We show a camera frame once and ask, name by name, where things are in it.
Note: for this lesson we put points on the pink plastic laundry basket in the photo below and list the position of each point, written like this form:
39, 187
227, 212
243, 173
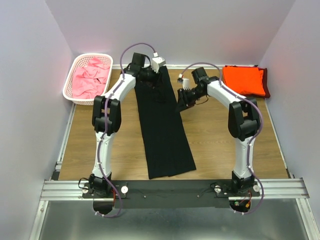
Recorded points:
82, 60

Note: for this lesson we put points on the aluminium back rail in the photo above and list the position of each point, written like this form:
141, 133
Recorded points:
184, 66

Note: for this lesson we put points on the aluminium front rail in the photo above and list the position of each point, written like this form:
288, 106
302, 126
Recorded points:
289, 188

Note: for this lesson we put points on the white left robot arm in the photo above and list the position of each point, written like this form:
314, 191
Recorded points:
107, 116

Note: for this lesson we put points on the black t-shirt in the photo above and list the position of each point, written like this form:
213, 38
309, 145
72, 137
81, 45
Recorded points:
166, 146

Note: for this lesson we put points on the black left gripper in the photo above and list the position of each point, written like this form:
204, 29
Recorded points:
155, 78

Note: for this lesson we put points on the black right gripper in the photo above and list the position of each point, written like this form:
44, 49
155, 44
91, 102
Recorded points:
183, 102

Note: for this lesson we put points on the pink crumpled t-shirt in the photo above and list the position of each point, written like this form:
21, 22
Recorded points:
90, 81

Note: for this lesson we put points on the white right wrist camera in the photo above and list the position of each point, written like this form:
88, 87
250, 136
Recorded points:
186, 84

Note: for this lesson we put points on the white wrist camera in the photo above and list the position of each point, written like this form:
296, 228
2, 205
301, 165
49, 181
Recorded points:
186, 84
156, 63

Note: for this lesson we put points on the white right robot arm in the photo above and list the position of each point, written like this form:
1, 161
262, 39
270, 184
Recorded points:
244, 120

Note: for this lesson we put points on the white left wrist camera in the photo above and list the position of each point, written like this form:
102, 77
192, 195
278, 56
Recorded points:
156, 63

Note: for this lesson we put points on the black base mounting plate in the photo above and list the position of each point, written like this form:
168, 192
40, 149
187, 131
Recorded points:
136, 202

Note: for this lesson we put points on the maroon folded t-shirt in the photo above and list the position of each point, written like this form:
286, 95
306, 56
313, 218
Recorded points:
267, 83

